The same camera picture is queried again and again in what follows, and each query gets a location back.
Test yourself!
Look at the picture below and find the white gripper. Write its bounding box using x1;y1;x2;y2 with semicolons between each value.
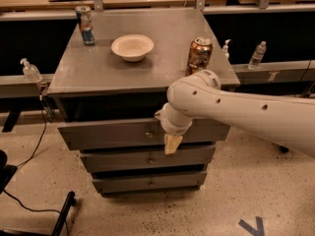
155;103;192;155

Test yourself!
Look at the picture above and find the grey top drawer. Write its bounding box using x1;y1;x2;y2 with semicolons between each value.
58;118;229;150

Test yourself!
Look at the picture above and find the grey drawer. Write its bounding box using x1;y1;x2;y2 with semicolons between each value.
93;171;207;194
58;118;229;150
80;144;215;173

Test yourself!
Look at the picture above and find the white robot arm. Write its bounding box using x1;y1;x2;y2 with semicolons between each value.
156;70;315;157

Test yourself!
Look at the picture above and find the grey middle drawer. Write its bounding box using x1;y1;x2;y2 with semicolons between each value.
80;144;215;173

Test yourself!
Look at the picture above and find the grey bottom drawer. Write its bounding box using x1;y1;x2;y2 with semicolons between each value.
93;171;207;194

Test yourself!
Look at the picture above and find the grey drawer cabinet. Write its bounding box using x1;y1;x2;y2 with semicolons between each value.
47;7;241;195

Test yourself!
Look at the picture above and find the crushed orange soda can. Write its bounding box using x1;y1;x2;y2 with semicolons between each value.
186;37;213;76

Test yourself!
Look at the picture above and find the white paper bowl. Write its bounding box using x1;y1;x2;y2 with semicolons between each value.
111;34;155;62

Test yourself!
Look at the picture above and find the small white pump bottle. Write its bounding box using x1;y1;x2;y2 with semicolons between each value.
222;39;230;59

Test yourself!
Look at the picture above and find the clear plastic water bottle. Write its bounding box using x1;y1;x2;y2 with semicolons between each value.
248;41;267;70

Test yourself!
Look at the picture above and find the blue silver energy drink can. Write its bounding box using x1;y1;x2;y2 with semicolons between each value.
76;6;95;45

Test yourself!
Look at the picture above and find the clear sanitizer pump bottle left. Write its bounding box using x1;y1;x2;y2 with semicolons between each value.
20;58;42;83

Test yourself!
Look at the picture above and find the black chair base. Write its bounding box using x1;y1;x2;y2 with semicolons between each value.
0;149;76;236

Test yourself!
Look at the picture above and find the black cable on floor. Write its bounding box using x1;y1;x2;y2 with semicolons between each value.
0;108;71;236

